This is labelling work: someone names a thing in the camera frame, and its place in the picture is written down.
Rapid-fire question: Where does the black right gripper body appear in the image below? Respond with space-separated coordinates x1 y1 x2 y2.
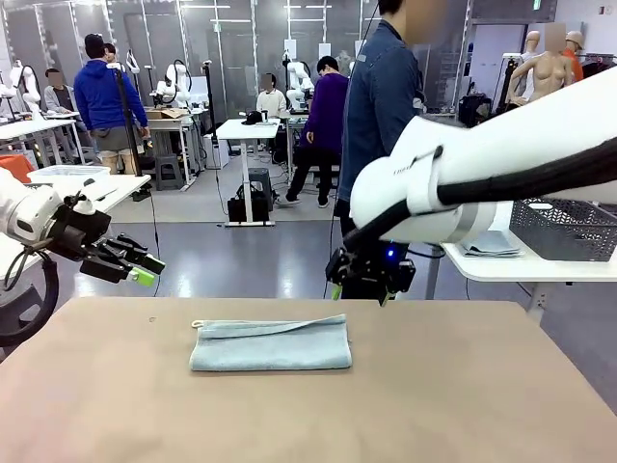
326 246 416 290

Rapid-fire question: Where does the seated person in white sweater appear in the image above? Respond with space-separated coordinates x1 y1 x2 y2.
255 71 289 120

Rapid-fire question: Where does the skin tone female mannequin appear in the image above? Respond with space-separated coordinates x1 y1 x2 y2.
505 22 576 107

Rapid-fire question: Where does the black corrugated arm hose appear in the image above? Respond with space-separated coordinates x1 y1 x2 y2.
340 138 617 255
0 248 62 348

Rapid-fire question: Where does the white background desk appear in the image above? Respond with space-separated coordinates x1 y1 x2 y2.
0 118 86 168
143 113 203 189
215 118 282 228

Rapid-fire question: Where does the white plastic bin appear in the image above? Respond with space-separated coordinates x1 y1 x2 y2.
27 164 112 187

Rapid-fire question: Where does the white computer case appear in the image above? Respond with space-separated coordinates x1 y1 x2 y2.
201 133 230 171

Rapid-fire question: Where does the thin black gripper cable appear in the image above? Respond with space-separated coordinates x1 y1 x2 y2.
2 243 54 290

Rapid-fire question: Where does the grey blue folded towel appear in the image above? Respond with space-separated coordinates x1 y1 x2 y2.
461 230 527 259

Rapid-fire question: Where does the grey perforated plastic basket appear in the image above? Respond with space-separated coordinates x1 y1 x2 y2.
509 197 617 262

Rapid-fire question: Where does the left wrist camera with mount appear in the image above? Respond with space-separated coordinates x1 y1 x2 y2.
70 177 97 216

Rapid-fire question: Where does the black floor cable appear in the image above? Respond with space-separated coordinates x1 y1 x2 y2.
148 190 163 298

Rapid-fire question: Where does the flat cardboard box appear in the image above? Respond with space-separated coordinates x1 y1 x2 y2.
145 107 190 121

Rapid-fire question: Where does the person in denim jacket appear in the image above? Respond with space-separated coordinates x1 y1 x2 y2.
335 0 438 300

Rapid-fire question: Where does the seated person in grey top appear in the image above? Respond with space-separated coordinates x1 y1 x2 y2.
42 67 82 117

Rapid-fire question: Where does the white mannequin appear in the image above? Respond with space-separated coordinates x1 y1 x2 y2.
523 29 544 64

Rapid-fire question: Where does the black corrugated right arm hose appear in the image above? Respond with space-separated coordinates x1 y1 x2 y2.
340 138 617 255

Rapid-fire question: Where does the person in blue hoodie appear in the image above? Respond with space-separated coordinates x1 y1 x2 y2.
72 33 151 176

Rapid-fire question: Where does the black floor bag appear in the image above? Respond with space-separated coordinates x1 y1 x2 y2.
227 185 271 224

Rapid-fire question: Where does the grey plastic stool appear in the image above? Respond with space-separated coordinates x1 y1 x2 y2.
153 153 186 192
248 167 276 213

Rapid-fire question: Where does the white side table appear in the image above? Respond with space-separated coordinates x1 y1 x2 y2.
0 173 151 284
426 201 617 325

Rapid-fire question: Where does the person in purple top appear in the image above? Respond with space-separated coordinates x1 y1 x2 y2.
277 55 351 209

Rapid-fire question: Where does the mannequin with beige hat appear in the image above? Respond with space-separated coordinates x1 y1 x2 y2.
563 29 585 84

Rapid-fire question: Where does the orange cloth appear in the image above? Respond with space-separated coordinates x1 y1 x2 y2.
0 153 38 175

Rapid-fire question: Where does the clothes rack with dark garments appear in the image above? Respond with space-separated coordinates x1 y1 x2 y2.
580 51 617 81

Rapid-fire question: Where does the light blue towel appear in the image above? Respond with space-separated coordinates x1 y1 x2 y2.
189 313 356 372

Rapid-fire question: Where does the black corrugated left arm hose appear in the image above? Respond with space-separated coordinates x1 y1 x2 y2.
0 248 62 348

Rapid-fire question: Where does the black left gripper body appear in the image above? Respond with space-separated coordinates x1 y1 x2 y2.
50 209 129 285

